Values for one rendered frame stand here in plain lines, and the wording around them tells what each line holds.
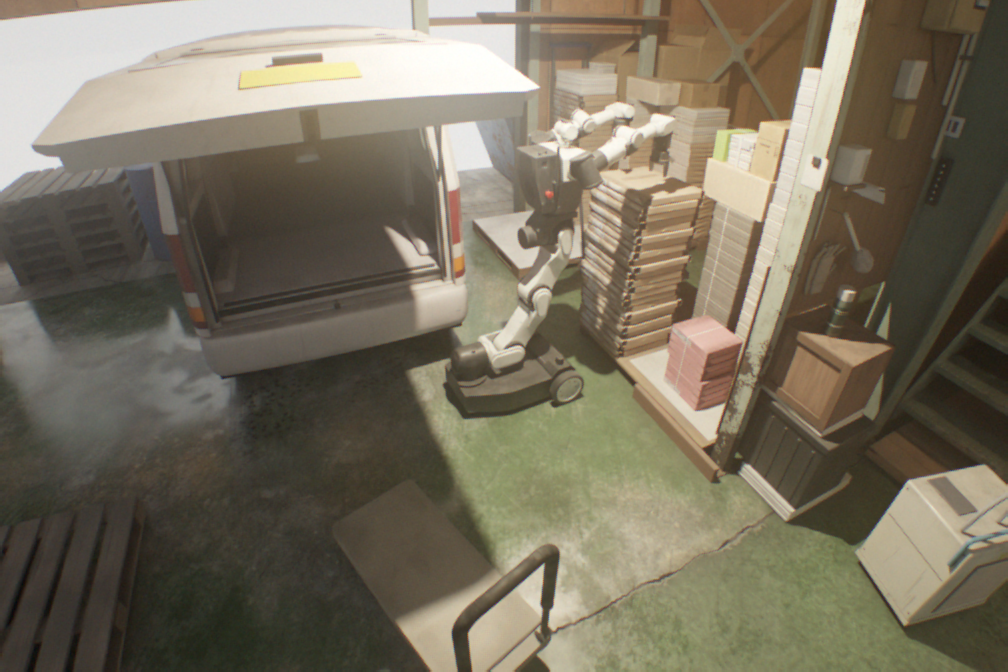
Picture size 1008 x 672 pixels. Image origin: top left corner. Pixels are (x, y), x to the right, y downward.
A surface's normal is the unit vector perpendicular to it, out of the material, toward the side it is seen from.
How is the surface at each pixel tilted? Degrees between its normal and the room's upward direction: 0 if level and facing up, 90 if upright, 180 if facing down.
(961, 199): 90
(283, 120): 106
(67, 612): 0
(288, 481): 0
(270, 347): 87
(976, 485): 0
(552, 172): 90
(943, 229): 90
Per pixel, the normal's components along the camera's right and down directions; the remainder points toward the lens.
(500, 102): 0.43, 0.68
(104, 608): 0.00, -0.86
